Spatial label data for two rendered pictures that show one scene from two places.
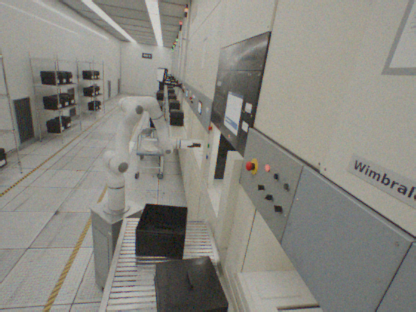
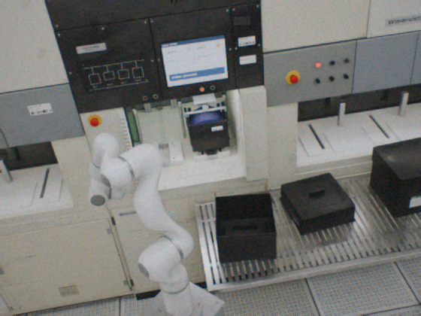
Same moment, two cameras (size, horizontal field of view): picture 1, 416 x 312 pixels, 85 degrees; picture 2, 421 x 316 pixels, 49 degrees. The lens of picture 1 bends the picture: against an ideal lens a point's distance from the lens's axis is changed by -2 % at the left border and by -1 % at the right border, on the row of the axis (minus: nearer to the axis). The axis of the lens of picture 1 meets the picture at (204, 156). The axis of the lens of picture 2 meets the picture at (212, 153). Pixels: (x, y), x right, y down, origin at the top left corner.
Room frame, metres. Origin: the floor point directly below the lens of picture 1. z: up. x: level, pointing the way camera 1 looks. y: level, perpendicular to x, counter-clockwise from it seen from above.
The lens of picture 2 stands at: (1.05, 1.81, 2.47)
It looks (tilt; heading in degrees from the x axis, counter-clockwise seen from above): 36 degrees down; 277
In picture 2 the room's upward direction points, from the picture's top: 7 degrees counter-clockwise
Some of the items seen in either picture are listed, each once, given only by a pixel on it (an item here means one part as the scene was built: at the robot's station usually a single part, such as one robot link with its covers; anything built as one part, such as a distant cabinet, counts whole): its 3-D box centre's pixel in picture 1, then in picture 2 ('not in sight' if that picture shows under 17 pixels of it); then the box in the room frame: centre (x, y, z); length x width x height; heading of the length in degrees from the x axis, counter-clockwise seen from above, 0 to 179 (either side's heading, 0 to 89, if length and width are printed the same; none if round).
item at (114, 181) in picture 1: (114, 168); (163, 267); (1.45, 0.62, 1.07); 0.19 x 0.12 x 0.24; 48
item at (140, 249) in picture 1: (163, 229); (245, 226); (1.15, 0.19, 0.85); 0.28 x 0.28 x 0.17; 4
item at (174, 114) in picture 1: (176, 117); not in sight; (4.23, 0.61, 0.93); 0.30 x 0.28 x 0.26; 9
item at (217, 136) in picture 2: not in sight; (207, 122); (1.35, -0.43, 1.06); 0.24 x 0.20 x 0.32; 12
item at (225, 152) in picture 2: not in sight; (210, 146); (1.35, -0.43, 0.89); 0.22 x 0.21 x 0.04; 102
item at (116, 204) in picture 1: (116, 196); (177, 296); (1.43, 0.60, 0.85); 0.19 x 0.19 x 0.18
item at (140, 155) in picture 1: (151, 156); not in sight; (3.87, 0.96, 0.24); 0.97 x 0.52 x 0.48; 14
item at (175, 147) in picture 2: not in sight; (164, 153); (1.62, -0.37, 0.89); 0.22 x 0.21 x 0.04; 102
